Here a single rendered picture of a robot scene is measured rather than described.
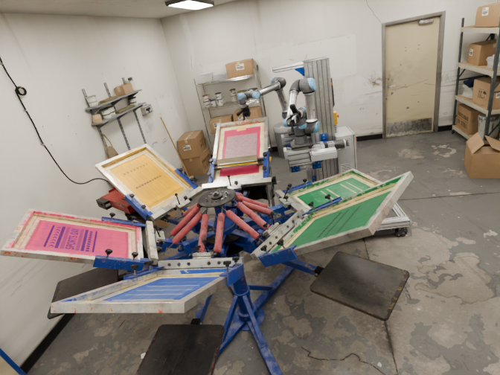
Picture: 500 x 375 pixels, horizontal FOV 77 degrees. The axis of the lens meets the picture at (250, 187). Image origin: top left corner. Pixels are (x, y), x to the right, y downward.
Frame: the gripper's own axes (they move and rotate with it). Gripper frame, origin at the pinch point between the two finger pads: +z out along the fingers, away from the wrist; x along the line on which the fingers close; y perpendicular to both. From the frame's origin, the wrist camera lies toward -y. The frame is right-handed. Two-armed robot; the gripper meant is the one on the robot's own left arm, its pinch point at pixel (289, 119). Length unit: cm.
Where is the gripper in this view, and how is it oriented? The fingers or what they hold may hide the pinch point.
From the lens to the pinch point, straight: 275.6
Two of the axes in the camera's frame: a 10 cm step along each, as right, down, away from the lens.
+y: 3.1, 8.8, 3.6
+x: -8.4, 0.8, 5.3
